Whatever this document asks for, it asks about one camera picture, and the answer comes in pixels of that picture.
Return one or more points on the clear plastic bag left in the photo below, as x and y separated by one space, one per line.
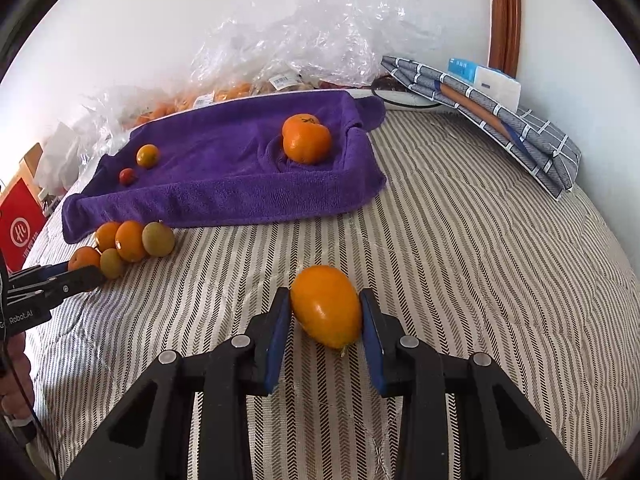
121 108

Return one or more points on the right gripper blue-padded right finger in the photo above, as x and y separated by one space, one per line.
501 435

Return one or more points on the oval orange fruit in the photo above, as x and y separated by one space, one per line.
327 306

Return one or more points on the blue checkered folded cloth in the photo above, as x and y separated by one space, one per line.
549 155

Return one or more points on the small red apple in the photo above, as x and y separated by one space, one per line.
127 177

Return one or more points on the small green fruit left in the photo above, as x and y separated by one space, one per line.
111 265

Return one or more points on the small orange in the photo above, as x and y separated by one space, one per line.
82 257
148 156

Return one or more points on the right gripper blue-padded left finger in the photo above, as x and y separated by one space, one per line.
146 434

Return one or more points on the large orange front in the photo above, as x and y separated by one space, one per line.
297 120

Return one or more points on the white plastic bag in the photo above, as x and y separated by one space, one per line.
66 153

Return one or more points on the brown wooden door frame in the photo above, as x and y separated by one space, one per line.
505 35

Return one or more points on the purple towel over tray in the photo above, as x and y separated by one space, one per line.
224 165

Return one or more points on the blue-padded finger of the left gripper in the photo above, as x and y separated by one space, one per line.
37 274
61 283

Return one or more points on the person's left hand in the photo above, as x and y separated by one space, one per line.
17 390

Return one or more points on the large round orange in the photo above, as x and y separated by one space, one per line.
306 143

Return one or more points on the orange middle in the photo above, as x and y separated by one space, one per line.
128 241

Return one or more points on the orange left large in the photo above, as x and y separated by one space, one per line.
105 235

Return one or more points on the cardboard box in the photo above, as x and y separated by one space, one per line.
28 164

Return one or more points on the blue white tissue box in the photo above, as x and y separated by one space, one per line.
494 83

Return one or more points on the clear plastic bag of fruit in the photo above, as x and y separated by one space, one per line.
338 42

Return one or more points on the small orange top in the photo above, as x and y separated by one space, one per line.
148 156

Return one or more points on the red paper shopping bag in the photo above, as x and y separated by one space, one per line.
21 222

